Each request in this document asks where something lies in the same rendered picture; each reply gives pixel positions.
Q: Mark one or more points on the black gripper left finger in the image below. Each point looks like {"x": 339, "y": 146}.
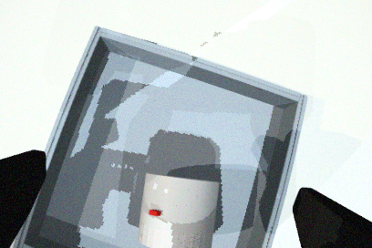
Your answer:
{"x": 21, "y": 177}

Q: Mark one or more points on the grey cylinder with two slots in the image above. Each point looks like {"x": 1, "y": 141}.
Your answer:
{"x": 177, "y": 212}

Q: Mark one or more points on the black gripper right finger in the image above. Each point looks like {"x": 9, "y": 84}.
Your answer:
{"x": 324, "y": 223}

